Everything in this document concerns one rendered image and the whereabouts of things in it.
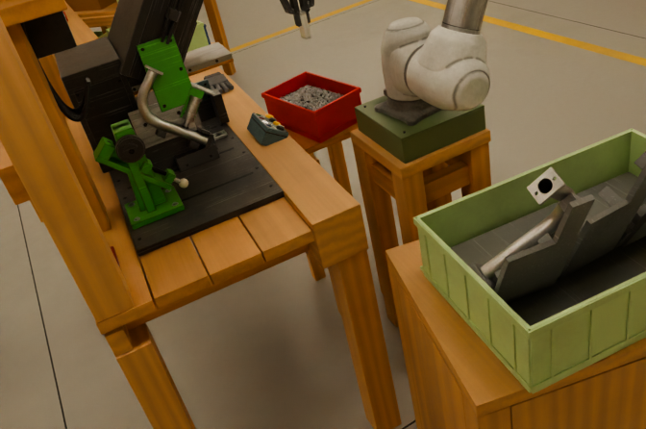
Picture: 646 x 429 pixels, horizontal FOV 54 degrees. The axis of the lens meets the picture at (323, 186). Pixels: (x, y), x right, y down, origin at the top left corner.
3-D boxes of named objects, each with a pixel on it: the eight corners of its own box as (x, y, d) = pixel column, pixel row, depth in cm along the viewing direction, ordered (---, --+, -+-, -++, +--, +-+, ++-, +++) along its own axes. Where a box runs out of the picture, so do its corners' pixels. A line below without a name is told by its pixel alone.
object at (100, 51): (141, 123, 234) (108, 35, 216) (158, 154, 209) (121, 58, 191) (92, 140, 229) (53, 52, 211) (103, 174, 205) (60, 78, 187)
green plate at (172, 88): (193, 98, 205) (169, 34, 199) (197, 100, 197) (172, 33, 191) (158, 110, 202) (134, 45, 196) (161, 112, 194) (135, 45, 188)
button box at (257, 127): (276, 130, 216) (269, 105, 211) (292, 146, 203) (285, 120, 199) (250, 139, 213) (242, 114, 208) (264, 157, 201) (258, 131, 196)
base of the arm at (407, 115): (408, 86, 208) (406, 70, 205) (457, 103, 192) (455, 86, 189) (364, 107, 201) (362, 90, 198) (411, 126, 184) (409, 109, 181)
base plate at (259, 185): (189, 83, 265) (188, 78, 264) (285, 196, 176) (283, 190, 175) (91, 116, 254) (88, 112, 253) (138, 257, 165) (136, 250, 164)
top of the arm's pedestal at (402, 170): (432, 108, 219) (431, 97, 217) (491, 141, 193) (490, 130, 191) (351, 141, 210) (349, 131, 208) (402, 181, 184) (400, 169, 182)
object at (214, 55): (220, 49, 224) (218, 41, 223) (234, 62, 211) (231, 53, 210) (112, 86, 214) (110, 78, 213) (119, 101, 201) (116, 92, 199)
